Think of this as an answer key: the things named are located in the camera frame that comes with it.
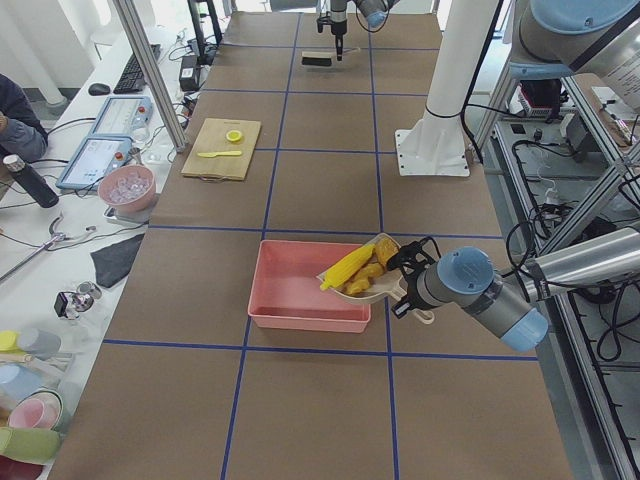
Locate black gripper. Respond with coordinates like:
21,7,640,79
387,239,436,320
329,9,347,61

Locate beige brush black bristles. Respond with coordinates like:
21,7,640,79
300,48,362,69

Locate person blue sleeve forearm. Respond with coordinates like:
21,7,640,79
1,75,48,163

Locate pink plastic bin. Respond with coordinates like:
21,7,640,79
248,240,371,333

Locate brown toy potato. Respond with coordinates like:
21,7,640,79
374,237,399,268

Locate tan toy ginger root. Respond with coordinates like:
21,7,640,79
344,262,385,296

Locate yellow toy corn cob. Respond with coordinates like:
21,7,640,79
320,244,375,291

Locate yellow toy lemon slice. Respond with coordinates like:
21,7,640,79
225,129,244,143

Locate bamboo cutting board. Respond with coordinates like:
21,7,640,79
181,118,261,181

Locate yellow plastic toy knife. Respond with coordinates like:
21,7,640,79
196,150,243,158

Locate black computer keyboard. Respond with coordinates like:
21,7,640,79
112,54,146,95

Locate upper teach pendant tablet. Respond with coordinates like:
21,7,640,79
90,95,153,136

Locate teach pendant tablet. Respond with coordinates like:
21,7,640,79
56,135,133,190
90,95,153,136

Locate black computer mouse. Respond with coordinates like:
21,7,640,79
87,83,111,96

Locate pink bowl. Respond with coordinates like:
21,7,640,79
98,165,156,213

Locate lower teach pendant tablet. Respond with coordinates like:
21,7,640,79
56,135,133,190

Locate dark grey cloth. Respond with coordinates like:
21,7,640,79
90,234,144,288

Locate black water bottle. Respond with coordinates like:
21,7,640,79
3,154,59,208

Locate grey cup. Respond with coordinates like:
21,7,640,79
17,327,62,360

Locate pink cup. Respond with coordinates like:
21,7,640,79
8,389,64,430

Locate yellow cup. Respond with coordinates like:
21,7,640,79
0,330,20,353

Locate light blue cup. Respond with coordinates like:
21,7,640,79
0,363,43,402

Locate green cup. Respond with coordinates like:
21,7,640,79
1,427,61,465

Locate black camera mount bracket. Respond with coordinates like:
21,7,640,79
316,13,333,34

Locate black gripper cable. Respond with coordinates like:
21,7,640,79
504,219,640,301

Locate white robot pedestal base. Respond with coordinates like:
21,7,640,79
395,0,502,177

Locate aluminium frame post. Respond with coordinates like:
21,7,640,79
113,0,187,153

